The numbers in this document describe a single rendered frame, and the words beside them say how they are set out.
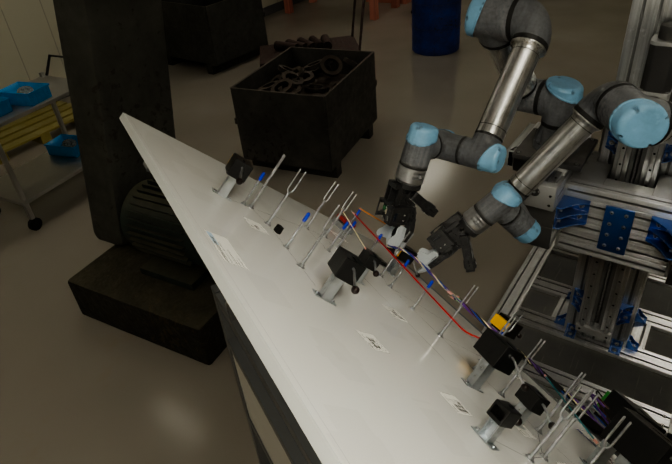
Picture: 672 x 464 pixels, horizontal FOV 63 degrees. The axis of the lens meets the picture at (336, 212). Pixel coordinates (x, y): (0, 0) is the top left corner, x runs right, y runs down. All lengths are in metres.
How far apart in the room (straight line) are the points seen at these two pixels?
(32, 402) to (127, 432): 0.55
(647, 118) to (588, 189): 0.55
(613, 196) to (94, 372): 2.46
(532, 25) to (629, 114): 0.33
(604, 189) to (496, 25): 0.71
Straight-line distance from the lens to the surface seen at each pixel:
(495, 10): 1.61
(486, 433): 0.93
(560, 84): 1.93
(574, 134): 1.65
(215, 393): 2.76
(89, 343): 3.26
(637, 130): 1.52
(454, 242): 1.59
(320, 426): 0.61
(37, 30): 6.68
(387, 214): 1.45
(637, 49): 2.02
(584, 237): 2.10
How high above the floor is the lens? 2.09
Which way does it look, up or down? 34 degrees down
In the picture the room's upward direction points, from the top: 6 degrees counter-clockwise
